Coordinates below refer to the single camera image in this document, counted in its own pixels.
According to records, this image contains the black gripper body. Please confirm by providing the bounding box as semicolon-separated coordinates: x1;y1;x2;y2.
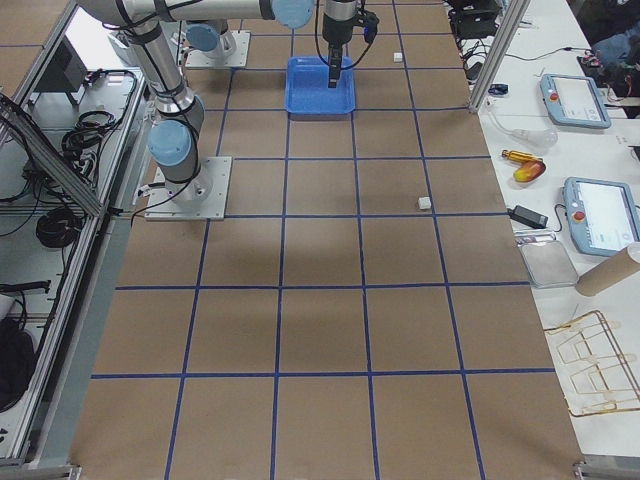
322;0;358;46

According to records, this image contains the blue plastic tray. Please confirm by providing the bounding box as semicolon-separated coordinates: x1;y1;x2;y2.
284;56;356;116

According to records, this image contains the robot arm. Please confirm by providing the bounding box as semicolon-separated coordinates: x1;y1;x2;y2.
78;1;313;203
186;1;379;89

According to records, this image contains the amber small bottle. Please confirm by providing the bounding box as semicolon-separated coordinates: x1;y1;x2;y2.
501;150;541;164

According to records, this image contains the mango fruit toy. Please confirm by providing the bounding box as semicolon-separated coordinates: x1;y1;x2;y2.
513;160;546;183

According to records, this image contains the teach pendant far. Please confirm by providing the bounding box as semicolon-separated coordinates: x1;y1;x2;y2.
539;74;611;130

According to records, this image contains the teach pendant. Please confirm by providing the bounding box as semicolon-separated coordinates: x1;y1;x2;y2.
563;177;639;257
539;74;611;130

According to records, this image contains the black power adapter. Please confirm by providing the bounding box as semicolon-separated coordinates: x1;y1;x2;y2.
507;205;548;229

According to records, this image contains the silver metal tin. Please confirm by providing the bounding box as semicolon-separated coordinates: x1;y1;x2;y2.
515;230;578;289

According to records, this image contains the teach pendant near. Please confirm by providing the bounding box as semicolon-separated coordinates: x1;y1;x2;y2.
563;177;639;257

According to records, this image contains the cardboard tube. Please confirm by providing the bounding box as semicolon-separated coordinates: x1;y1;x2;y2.
575;242;639;297

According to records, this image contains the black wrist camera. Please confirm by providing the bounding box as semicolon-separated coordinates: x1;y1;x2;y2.
360;10;379;45

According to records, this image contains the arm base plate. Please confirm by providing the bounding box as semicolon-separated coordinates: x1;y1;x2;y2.
185;24;251;69
144;156;233;221

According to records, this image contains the aluminium frame post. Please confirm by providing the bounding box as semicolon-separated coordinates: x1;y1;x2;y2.
468;0;530;113

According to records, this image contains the gold wire rack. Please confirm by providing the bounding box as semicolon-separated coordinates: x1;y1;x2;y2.
544;310;639;418

